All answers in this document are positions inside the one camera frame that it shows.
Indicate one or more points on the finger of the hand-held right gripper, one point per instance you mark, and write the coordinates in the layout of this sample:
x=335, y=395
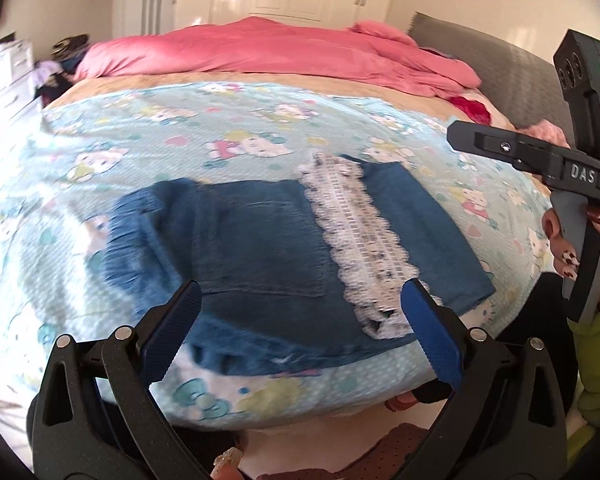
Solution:
x=485, y=142

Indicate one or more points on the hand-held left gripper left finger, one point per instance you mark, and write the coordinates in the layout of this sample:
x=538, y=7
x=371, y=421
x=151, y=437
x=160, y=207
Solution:
x=172, y=330

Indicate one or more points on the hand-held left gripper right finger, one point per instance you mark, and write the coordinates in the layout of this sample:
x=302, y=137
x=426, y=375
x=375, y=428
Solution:
x=432, y=335

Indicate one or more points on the blue denim pants lace hem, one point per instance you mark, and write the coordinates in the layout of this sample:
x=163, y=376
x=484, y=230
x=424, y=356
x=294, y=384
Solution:
x=250, y=240

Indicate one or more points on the person's right forearm green sleeve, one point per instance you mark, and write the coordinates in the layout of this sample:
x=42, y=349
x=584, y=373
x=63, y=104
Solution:
x=597, y=360

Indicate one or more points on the person's right hand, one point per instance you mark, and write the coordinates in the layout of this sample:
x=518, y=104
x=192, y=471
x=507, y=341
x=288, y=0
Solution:
x=562, y=252

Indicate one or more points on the person's left hand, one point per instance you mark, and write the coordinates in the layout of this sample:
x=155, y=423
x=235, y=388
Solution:
x=227, y=467

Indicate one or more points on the pink fluffy cloth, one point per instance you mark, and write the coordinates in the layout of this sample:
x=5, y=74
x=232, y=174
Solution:
x=542, y=132

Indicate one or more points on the grey quilted headboard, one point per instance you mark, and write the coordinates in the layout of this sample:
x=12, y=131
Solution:
x=490, y=65

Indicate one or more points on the cartoon printed light blue blanket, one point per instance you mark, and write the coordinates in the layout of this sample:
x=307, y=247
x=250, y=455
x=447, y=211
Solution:
x=180, y=125

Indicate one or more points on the pink duvet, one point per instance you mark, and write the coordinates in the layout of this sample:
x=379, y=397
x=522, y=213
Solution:
x=260, y=50

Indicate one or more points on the tan bed sheet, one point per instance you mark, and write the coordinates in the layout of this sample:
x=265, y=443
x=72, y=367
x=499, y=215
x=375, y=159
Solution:
x=180, y=80

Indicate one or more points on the lilac cloth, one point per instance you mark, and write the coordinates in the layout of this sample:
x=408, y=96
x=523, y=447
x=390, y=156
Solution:
x=47, y=72

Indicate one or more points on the dark clothes pile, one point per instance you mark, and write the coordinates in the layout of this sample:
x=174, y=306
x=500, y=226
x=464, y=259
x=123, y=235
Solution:
x=70, y=46

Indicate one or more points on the white drawer chest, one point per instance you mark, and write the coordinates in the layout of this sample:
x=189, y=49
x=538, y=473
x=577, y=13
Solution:
x=5, y=67

